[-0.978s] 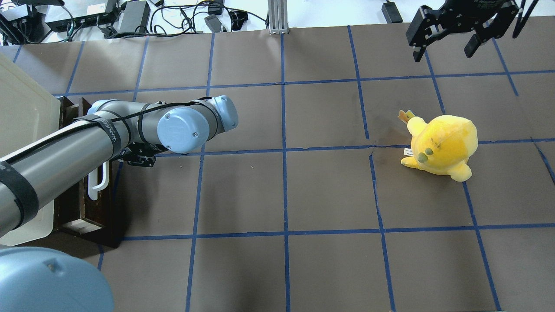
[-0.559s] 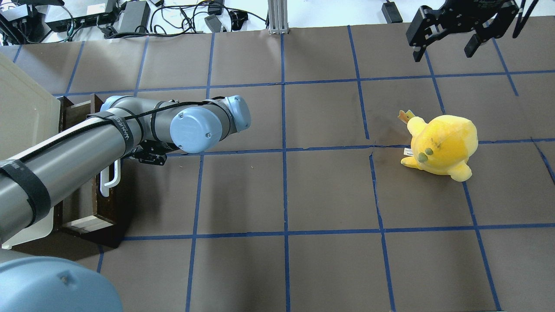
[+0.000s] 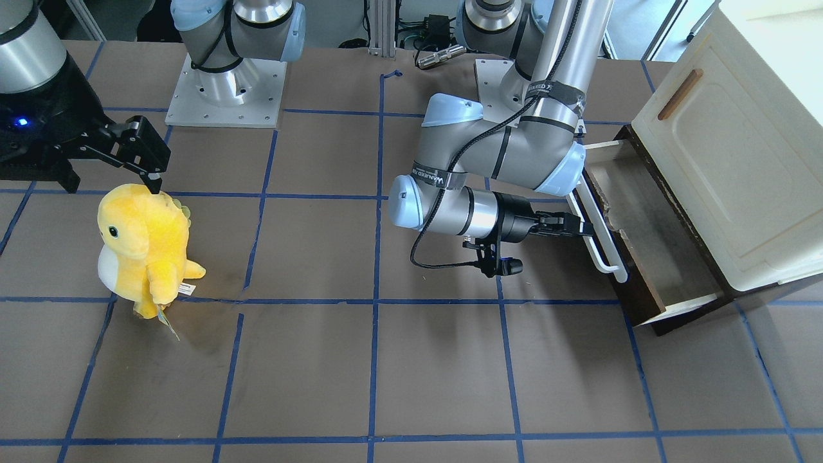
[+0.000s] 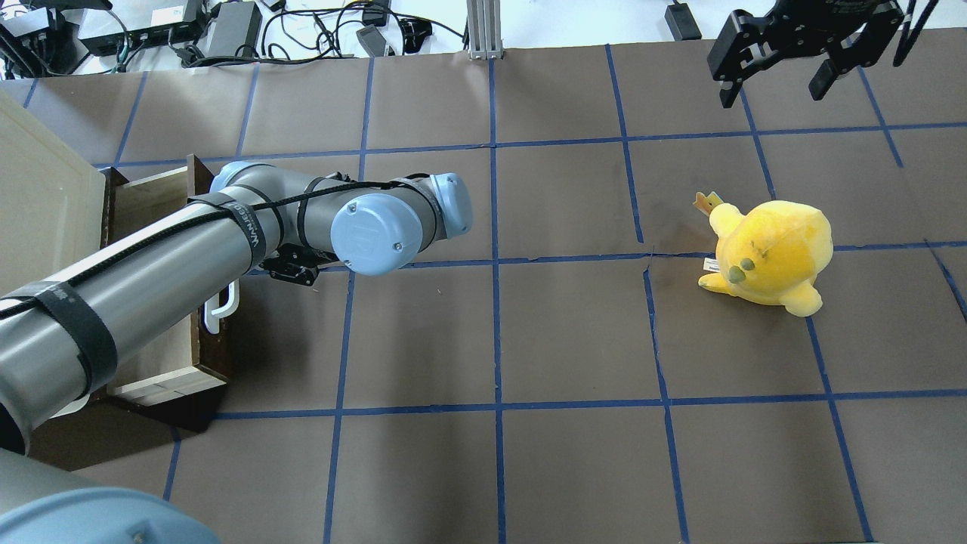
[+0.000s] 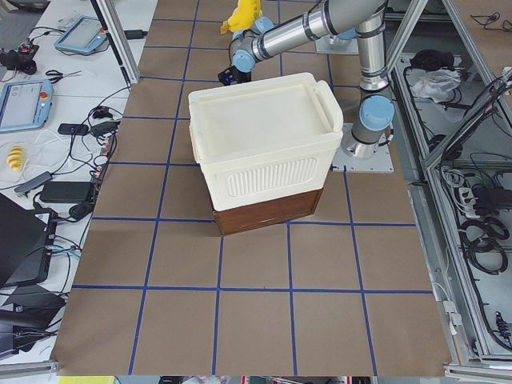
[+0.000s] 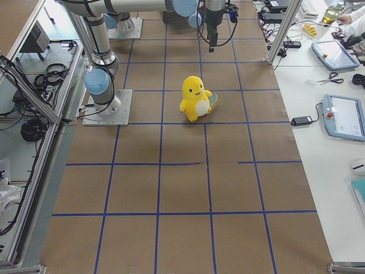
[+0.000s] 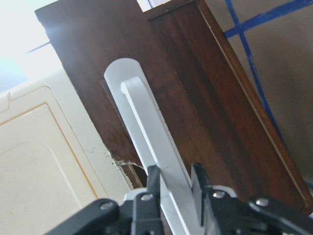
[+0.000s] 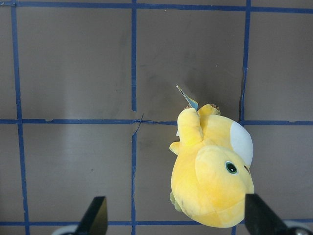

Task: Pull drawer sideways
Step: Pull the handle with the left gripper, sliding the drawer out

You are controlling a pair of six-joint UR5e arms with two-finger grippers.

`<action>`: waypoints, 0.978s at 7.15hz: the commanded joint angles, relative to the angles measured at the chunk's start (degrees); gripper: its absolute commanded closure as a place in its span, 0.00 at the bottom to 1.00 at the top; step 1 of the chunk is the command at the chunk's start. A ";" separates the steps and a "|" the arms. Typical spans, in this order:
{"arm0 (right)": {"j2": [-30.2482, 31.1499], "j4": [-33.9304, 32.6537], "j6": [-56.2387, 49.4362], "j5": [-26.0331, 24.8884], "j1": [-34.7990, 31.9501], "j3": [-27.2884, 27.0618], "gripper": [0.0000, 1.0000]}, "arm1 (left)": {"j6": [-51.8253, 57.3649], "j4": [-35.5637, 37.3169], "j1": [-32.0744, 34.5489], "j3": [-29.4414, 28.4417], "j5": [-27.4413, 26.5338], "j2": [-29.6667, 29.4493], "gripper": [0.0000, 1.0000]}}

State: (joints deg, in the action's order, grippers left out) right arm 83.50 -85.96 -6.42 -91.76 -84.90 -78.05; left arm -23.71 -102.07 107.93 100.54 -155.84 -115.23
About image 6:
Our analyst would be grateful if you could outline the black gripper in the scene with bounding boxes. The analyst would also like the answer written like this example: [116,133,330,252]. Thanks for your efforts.
[207,25,218,53]

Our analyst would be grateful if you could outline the white sleeved forearm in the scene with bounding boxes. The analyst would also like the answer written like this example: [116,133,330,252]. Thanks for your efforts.
[345,6,364,36]

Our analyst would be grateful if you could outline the person hand at desk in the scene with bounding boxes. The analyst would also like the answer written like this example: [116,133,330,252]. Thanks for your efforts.
[336,14,352,26]

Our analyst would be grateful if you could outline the yellow plush dinosaur toy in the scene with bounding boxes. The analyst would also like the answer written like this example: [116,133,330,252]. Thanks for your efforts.
[179,76,218,122]

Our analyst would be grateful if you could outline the yellow toy on desk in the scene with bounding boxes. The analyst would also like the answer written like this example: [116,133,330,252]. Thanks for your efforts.
[303,24,317,38]

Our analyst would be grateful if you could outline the black power brick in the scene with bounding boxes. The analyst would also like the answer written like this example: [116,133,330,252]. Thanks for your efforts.
[290,115,313,127]

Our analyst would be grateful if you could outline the upper teach pendant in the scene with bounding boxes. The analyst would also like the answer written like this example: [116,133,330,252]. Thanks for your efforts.
[311,40,360,71]

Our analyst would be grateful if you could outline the teach pendant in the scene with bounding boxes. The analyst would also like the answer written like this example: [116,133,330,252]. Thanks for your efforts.
[322,94,364,142]
[311,40,360,71]

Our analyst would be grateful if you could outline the lower teach pendant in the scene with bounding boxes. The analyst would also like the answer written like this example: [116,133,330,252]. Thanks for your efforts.
[322,94,364,142]

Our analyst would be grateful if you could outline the grey metal box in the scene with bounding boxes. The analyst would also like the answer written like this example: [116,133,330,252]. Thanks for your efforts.
[19,21,50,61]

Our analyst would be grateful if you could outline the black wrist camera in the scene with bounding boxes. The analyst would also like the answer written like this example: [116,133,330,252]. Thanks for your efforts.
[226,2,239,23]

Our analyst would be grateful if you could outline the aluminium frame post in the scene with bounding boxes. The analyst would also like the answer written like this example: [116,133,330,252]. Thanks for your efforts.
[266,0,302,65]

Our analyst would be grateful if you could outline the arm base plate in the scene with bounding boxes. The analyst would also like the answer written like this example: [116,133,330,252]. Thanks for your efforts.
[82,90,132,126]
[106,17,143,40]

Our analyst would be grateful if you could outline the black handled scissors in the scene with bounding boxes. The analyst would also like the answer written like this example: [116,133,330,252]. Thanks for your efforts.
[317,72,344,85]

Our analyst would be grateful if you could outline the coiled black cable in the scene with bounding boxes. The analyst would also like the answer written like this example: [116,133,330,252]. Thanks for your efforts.
[20,118,47,143]

